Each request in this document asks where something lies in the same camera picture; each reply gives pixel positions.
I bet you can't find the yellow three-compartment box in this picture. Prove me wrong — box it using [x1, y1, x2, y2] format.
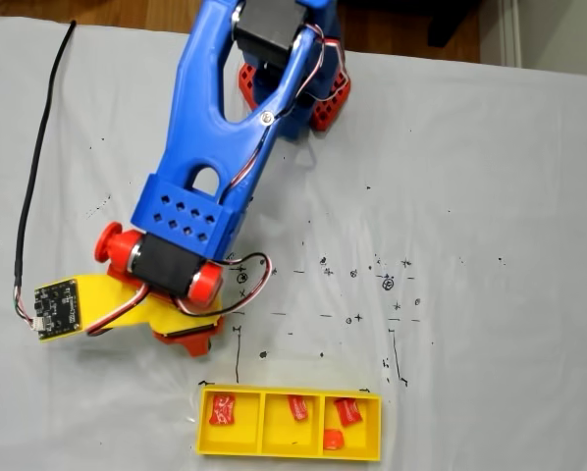
[194, 384, 384, 463]

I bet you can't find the thin three-wire servo cable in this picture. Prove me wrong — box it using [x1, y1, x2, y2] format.
[84, 288, 150, 338]
[175, 252, 275, 318]

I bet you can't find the thick black camera cable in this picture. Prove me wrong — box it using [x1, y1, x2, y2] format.
[12, 19, 79, 295]

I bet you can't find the white table cover sheet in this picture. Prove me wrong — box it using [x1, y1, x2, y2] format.
[0, 12, 587, 471]

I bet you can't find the red perforated base plate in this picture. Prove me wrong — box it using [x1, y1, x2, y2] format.
[237, 61, 352, 131]

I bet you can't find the camera board on yellow mount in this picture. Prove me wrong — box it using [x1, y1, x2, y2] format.
[32, 273, 142, 343]

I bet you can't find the red candy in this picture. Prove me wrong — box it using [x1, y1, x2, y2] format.
[333, 396, 364, 427]
[287, 394, 309, 422]

